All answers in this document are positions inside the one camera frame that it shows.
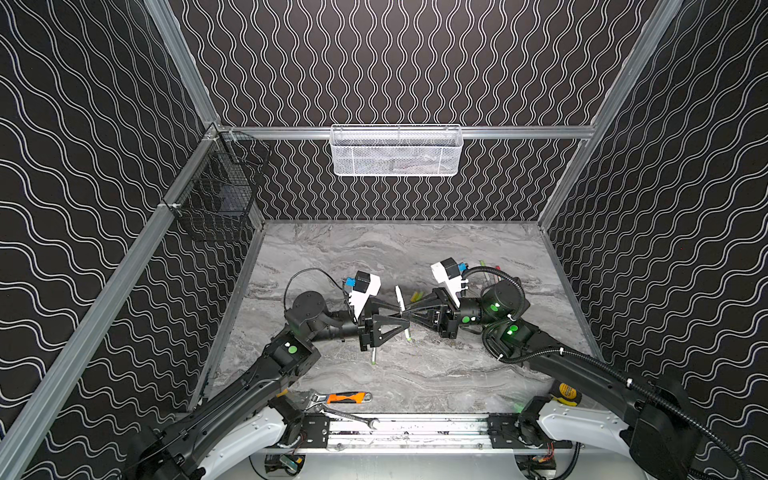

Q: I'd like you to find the green white pen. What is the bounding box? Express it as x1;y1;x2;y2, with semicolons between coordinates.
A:
395;285;413;343

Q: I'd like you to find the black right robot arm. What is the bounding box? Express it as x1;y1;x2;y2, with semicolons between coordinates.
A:
400;262;753;479

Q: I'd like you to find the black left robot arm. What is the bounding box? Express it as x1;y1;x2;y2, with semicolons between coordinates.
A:
118;291;410;479

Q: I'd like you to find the steel combination spanner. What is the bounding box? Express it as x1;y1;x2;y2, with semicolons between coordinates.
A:
306;404;379;430

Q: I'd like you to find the yellow black tape measure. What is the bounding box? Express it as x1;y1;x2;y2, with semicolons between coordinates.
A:
549;380;583;407

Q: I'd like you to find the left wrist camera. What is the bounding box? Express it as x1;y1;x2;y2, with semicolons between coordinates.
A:
343;271;381;323

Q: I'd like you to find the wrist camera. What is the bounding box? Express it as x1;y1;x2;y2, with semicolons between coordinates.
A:
343;271;381;323
430;257;468;308

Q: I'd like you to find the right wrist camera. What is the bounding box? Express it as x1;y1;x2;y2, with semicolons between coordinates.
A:
430;257;468;308

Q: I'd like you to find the orange handled adjustable wrench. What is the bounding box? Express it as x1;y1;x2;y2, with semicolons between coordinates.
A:
300;391;373;412

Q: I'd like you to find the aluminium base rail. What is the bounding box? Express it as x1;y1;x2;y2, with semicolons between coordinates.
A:
161;412;652;454

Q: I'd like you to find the white wire mesh basket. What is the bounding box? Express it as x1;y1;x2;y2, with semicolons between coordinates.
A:
329;124;464;177

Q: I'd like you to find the black wire mesh basket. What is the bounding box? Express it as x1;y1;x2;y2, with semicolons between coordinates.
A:
163;122;274;245

